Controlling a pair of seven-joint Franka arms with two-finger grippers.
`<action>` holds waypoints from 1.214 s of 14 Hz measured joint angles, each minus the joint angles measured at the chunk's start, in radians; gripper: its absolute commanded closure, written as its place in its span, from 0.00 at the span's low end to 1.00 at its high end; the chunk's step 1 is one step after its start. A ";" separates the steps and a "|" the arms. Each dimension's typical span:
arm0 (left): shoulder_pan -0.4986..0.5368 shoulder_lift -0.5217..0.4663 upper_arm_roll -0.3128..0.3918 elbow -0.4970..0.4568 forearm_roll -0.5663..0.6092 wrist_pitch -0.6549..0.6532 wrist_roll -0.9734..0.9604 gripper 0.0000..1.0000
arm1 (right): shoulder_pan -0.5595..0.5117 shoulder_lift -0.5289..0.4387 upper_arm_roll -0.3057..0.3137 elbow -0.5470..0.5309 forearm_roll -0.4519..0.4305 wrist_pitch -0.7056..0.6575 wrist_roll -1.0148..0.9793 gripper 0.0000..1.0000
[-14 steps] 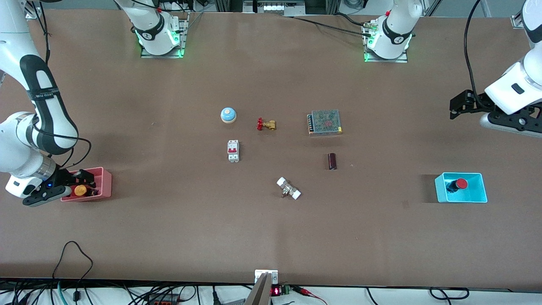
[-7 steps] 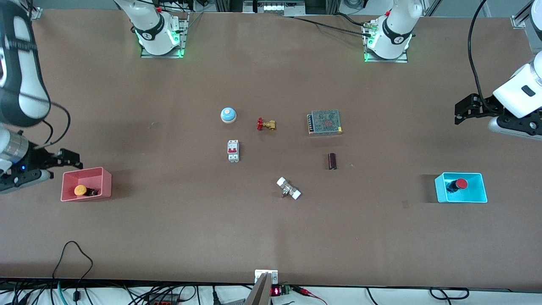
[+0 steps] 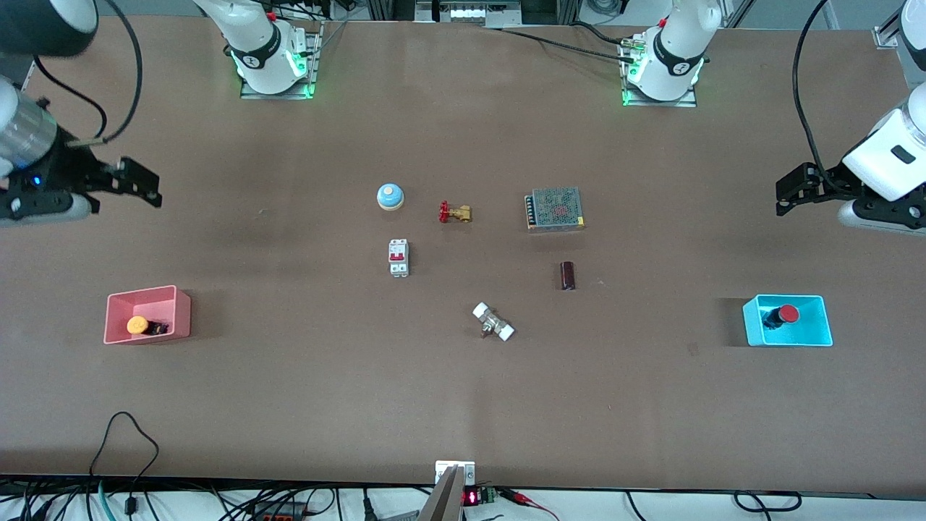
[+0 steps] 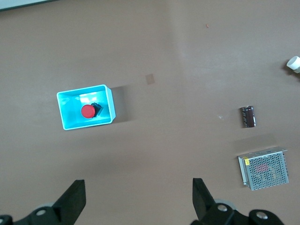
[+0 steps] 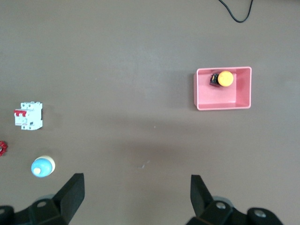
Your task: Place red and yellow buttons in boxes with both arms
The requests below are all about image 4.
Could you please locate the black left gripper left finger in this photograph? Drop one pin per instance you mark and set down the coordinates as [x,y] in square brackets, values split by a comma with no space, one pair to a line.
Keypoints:
[68,206]

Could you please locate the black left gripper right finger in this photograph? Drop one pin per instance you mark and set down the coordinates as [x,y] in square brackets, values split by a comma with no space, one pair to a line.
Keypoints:
[206,211]

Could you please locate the red push button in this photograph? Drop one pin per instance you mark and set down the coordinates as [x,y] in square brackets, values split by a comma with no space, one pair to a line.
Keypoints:
[87,111]

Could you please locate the metal mesh power supply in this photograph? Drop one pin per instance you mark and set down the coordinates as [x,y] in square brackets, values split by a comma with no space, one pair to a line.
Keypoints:
[267,171]

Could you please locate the cyan plastic box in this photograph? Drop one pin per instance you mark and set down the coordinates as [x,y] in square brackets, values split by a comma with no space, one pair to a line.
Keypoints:
[68,117]

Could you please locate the dark brown capacitor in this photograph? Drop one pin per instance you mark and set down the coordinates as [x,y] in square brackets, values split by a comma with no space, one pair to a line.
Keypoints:
[248,117]

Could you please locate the white-capped metal pipe fitting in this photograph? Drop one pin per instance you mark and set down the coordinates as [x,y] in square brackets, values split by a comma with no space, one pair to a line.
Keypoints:
[294,63]

